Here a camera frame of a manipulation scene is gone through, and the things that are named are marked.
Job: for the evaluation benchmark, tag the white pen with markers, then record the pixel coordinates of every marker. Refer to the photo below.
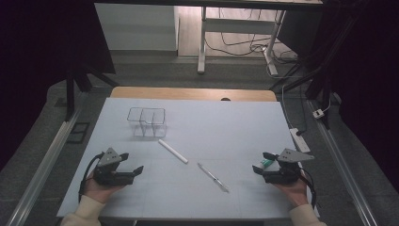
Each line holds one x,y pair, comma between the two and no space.
173,151

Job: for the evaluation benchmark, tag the white table sheet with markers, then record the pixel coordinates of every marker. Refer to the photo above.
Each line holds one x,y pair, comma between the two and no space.
194,135

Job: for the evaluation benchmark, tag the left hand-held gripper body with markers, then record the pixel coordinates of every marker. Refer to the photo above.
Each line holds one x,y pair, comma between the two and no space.
108,158

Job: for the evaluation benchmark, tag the person's right hand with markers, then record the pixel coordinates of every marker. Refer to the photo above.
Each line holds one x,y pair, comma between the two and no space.
293,193

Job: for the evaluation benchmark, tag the black table grommet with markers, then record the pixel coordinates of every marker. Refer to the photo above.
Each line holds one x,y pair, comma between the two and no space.
225,99

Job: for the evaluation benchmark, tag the small white adapter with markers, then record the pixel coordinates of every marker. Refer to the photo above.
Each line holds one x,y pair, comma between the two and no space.
318,113

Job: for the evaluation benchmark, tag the clear plastic organizer box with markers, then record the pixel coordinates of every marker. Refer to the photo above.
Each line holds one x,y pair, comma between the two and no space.
147,121

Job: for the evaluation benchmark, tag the black stand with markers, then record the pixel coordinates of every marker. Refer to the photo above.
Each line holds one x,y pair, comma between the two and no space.
70,94
316,75

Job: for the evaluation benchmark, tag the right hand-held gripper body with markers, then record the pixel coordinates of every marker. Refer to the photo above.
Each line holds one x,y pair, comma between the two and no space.
293,156

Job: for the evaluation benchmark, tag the white cabinet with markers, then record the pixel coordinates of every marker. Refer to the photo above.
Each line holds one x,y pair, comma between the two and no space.
135,28

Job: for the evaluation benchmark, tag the clear pen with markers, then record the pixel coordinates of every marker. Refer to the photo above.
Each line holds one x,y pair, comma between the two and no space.
213,177

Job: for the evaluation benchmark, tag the white desk frame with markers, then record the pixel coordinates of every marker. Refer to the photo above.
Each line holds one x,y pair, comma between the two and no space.
233,25

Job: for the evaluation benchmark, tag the white and green tube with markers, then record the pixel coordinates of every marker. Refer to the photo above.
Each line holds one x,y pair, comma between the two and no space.
267,162

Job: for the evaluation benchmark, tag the aluminium rail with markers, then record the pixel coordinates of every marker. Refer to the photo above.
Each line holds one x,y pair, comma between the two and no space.
40,172
342,172

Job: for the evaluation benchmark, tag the white power strip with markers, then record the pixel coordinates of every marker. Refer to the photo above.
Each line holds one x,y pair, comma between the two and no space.
300,141

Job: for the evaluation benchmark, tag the person's left hand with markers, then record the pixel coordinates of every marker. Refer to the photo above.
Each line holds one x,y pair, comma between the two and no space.
100,191

